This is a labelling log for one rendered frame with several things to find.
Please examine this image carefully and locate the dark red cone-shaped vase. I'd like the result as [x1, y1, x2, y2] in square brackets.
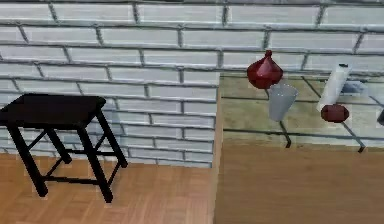
[246, 49, 285, 90]

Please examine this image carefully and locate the grey cup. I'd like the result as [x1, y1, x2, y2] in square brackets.
[268, 83, 299, 123]

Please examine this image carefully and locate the wooden counter cabinet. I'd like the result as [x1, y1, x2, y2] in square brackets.
[211, 72, 384, 224]

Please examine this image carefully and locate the dark red round fruit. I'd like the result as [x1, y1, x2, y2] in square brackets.
[320, 104, 350, 124]

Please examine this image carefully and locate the black stool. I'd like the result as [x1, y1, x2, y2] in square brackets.
[0, 93, 129, 204]

